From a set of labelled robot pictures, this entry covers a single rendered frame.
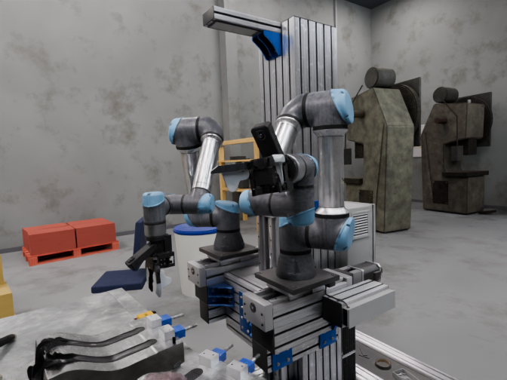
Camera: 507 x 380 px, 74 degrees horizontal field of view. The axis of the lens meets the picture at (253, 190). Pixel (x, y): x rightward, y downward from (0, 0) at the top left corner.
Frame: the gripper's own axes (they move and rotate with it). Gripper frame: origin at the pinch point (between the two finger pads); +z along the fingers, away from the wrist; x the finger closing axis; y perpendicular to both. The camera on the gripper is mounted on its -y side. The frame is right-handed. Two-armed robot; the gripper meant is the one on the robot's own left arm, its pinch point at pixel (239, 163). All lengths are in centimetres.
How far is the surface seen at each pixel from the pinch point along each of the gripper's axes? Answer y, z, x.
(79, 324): 52, -24, 106
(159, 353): 51, -14, 48
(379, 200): 73, -601, 86
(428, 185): 79, -906, 18
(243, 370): 56, -19, 22
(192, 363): 55, -18, 39
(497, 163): 51, -989, -137
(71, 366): 45, 7, 58
